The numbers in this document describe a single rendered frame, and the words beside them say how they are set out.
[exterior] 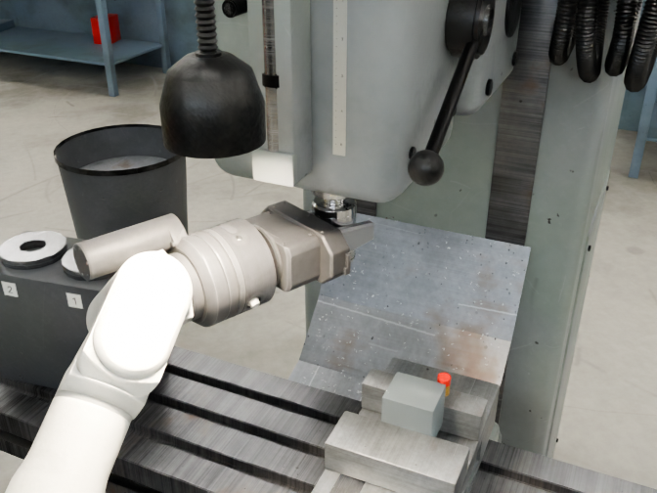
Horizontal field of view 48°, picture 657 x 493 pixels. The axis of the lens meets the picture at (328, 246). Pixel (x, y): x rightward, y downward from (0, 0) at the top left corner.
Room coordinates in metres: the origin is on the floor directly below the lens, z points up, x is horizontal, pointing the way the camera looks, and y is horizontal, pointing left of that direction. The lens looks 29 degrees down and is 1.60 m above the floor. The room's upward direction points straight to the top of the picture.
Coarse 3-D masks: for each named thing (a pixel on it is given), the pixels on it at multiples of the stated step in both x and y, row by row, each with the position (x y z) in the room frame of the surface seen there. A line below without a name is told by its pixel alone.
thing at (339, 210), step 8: (320, 200) 0.70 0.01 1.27; (352, 200) 0.70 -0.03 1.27; (312, 208) 0.70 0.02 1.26; (320, 208) 0.68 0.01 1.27; (328, 208) 0.68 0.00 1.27; (336, 208) 0.68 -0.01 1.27; (344, 208) 0.68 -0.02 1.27; (352, 208) 0.69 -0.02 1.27; (320, 216) 0.68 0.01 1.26; (328, 216) 0.68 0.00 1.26; (336, 216) 0.68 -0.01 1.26; (344, 216) 0.68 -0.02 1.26
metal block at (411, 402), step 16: (400, 384) 0.67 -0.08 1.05; (416, 384) 0.67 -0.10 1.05; (432, 384) 0.67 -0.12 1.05; (384, 400) 0.65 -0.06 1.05; (400, 400) 0.64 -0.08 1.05; (416, 400) 0.64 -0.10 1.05; (432, 400) 0.64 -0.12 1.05; (384, 416) 0.65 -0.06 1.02; (400, 416) 0.64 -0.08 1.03; (416, 416) 0.63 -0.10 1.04; (432, 416) 0.62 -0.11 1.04; (432, 432) 0.63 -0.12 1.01
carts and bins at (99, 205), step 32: (96, 128) 2.72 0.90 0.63; (128, 128) 2.76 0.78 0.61; (160, 128) 2.74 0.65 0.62; (64, 160) 2.55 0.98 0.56; (96, 160) 2.69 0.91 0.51; (128, 160) 2.69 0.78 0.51; (160, 160) 2.69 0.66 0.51; (96, 192) 2.31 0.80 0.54; (128, 192) 2.32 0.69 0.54; (160, 192) 2.38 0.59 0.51; (96, 224) 2.33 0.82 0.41; (128, 224) 2.32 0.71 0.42
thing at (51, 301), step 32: (0, 256) 0.87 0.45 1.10; (32, 256) 0.87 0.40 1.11; (64, 256) 0.87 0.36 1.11; (0, 288) 0.85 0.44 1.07; (32, 288) 0.83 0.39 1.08; (64, 288) 0.82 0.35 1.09; (96, 288) 0.81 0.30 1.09; (0, 320) 0.85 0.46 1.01; (32, 320) 0.84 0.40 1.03; (64, 320) 0.82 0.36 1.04; (0, 352) 0.86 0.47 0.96; (32, 352) 0.84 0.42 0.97; (64, 352) 0.82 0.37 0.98
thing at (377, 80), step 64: (320, 0) 0.61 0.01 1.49; (384, 0) 0.59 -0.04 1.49; (448, 0) 0.68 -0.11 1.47; (320, 64) 0.61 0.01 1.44; (384, 64) 0.59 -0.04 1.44; (448, 64) 0.70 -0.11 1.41; (320, 128) 0.61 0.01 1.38; (384, 128) 0.59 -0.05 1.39; (448, 128) 0.71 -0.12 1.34; (384, 192) 0.59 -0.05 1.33
